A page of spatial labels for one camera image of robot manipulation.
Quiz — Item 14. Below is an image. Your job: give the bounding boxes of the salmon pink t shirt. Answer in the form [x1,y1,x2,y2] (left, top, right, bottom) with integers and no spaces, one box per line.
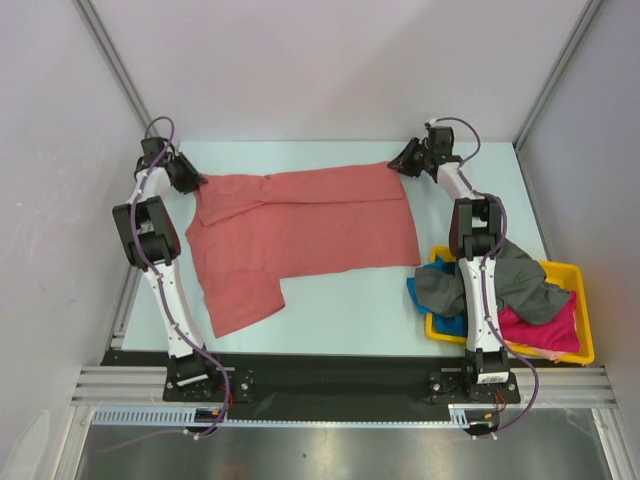
[186,163,420,337]

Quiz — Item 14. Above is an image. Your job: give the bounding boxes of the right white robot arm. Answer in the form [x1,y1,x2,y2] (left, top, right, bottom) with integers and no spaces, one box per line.
[387,116,510,401]

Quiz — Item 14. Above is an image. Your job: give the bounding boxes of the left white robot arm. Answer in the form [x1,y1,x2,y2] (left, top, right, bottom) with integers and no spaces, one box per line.
[112,137,207,360]

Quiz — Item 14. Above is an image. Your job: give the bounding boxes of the blue t shirt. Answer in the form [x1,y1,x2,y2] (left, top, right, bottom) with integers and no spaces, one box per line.
[406,255,467,337]

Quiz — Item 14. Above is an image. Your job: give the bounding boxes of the grey t shirt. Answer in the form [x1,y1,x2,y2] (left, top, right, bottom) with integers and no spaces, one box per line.
[414,241,570,325]

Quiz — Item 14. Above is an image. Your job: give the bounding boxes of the magenta t shirt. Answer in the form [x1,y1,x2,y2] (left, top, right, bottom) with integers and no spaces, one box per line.
[498,292,581,358]

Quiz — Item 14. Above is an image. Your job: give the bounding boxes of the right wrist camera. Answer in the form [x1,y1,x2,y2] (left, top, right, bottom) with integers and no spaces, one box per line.
[425,120,454,156]

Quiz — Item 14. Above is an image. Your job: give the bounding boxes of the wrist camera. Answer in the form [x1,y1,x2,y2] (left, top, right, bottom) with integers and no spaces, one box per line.
[425,120,454,156]
[140,136,166,161]

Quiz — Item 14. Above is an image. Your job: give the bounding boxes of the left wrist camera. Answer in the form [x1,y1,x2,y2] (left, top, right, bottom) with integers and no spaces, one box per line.
[140,136,166,161]

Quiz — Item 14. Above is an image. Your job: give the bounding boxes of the left aluminium corner post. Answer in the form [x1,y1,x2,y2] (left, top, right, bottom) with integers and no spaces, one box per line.
[71,0,153,131]

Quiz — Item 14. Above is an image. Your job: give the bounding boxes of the aluminium corner post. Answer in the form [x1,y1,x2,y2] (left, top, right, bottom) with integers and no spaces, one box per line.
[512,0,607,153]
[71,0,153,131]

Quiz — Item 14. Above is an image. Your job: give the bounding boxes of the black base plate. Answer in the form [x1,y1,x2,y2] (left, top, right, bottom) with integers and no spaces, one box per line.
[101,351,521,419]

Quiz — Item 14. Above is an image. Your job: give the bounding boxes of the right aluminium corner post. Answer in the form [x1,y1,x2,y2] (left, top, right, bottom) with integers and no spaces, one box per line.
[512,0,607,153]

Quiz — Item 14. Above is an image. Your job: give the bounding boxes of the slotted cable duct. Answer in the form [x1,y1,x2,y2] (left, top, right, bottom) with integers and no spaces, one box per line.
[93,404,500,429]

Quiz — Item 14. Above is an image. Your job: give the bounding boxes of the aluminium frame rail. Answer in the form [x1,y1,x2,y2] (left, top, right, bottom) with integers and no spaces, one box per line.
[71,366,617,409]

